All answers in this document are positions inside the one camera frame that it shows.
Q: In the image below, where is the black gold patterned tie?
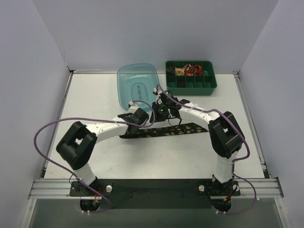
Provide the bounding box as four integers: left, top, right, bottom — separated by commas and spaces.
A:
120, 123, 208, 139

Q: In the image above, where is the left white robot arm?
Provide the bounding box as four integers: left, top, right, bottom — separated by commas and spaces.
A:
56, 108, 149, 186

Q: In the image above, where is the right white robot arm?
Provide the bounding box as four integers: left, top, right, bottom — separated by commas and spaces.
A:
150, 92, 245, 184

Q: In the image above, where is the teal plastic tub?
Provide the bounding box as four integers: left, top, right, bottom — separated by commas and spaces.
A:
117, 63, 160, 112

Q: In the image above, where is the green compartment organizer box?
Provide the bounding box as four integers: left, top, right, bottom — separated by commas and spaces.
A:
165, 60, 217, 96

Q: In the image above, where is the dark rolled tie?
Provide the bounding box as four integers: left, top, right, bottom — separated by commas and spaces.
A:
166, 66, 175, 75

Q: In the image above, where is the beige patterned rolled tie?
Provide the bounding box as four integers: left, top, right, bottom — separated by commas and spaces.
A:
175, 67, 185, 76

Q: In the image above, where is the red black patterned rolled tie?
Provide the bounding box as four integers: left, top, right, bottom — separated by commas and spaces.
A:
184, 64, 194, 76

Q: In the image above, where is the orange black rolled tie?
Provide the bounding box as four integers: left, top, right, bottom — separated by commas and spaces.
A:
193, 64, 203, 76

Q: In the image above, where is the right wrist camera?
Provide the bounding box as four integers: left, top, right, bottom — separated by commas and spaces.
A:
153, 87, 173, 105

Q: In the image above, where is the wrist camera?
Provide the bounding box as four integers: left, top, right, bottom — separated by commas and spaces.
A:
153, 87, 173, 105
128, 101, 140, 114

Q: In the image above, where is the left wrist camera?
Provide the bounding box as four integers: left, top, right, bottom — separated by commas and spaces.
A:
128, 101, 140, 114

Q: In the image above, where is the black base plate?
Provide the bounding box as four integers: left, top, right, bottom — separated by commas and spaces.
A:
69, 179, 240, 212

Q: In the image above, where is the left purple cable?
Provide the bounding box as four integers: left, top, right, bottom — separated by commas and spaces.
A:
34, 99, 150, 214

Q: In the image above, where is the aluminium rail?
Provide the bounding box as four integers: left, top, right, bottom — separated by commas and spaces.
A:
28, 179, 284, 200

